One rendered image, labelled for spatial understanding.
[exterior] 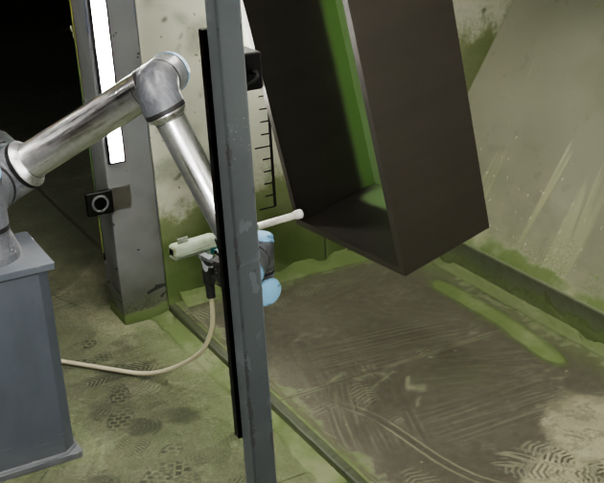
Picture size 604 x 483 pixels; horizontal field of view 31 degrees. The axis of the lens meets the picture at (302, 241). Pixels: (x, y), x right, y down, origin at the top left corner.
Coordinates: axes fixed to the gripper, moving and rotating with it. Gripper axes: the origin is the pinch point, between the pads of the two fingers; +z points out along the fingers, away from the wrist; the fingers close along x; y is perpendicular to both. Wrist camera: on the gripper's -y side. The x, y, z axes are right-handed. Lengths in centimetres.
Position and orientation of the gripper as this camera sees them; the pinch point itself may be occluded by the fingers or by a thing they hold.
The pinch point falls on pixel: (205, 249)
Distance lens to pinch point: 345.1
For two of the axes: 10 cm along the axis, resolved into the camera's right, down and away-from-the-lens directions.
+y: 0.7, 9.1, 4.1
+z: -5.7, -2.9, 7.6
